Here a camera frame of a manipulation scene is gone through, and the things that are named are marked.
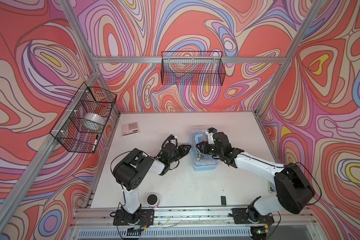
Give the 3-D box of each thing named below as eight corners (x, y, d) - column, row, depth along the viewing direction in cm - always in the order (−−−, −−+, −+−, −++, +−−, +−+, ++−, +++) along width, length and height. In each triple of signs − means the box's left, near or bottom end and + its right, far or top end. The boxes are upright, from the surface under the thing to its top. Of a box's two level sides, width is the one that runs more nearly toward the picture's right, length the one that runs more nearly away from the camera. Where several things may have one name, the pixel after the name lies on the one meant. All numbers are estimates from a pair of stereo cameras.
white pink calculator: (123, 136, 108) (122, 133, 106) (123, 127, 114) (122, 124, 111) (139, 133, 110) (138, 130, 108) (138, 124, 116) (137, 121, 113)
